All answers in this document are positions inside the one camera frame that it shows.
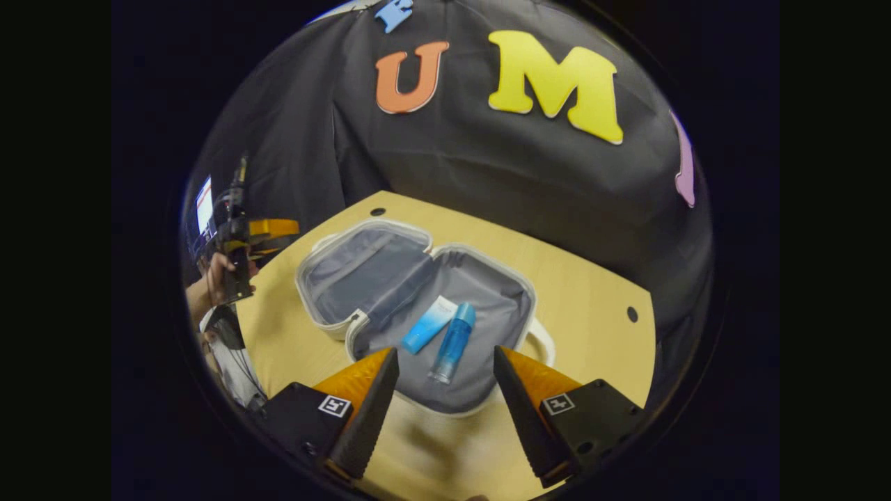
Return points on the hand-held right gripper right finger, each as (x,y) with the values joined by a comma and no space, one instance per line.
(522,417)

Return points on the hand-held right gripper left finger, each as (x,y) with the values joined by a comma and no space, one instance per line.
(365,417)

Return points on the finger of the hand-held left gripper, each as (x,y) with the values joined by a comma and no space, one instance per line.
(259,250)
(275,228)

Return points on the white suitcase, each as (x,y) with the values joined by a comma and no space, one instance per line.
(480,376)

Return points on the blue skin care bottle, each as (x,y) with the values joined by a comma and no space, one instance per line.
(452,344)

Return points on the blue skin care tube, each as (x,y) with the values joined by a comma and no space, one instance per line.
(428,325)

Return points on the computer monitor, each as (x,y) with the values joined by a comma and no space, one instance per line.
(204,205)

